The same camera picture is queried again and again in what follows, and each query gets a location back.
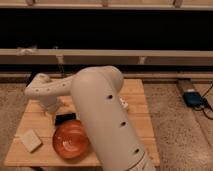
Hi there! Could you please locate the black eraser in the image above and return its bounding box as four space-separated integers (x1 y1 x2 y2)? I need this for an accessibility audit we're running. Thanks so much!
55 113 76 125

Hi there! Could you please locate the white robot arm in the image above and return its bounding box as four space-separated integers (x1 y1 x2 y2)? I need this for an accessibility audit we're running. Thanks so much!
25 66 156 171

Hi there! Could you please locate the white sponge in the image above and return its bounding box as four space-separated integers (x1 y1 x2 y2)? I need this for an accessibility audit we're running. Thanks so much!
20 130 42 153

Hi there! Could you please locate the orange bowl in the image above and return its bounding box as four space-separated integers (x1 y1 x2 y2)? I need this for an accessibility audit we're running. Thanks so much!
52 120 89 159

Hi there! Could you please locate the blue power adapter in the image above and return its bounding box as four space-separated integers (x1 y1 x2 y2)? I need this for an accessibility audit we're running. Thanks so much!
183 90 204 107

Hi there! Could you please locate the wooden table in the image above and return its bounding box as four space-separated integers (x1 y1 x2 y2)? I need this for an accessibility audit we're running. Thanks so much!
4 79 160 167

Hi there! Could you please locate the black cable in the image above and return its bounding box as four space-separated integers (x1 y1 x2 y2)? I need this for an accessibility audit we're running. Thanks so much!
194 83 213 121

